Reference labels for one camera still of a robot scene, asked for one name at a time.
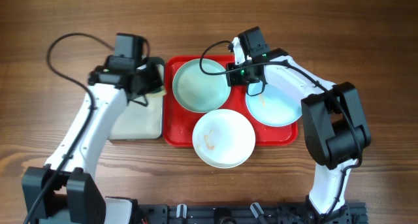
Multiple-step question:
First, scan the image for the white plate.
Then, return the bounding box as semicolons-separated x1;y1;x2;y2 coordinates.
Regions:
192;109;255;168

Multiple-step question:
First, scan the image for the right black cable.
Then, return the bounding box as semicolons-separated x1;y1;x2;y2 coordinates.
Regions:
199;40;363;218

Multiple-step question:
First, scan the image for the light green plate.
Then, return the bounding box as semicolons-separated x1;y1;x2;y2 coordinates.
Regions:
172;59;231;113

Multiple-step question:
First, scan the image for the green yellow sponge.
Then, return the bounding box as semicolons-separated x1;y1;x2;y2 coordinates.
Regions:
147;86;167;97

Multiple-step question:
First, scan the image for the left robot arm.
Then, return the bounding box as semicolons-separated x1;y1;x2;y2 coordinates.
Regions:
22;57;165;223

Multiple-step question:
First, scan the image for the light blue plate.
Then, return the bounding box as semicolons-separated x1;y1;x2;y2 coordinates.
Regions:
246;82;302;127

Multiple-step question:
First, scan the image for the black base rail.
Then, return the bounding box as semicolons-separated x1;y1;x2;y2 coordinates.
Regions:
130;200;368;224

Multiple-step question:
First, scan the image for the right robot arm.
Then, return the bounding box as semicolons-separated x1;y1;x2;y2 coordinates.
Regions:
227;47;371;223

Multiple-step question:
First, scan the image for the black water tray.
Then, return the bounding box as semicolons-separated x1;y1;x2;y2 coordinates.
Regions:
107;57;165;140

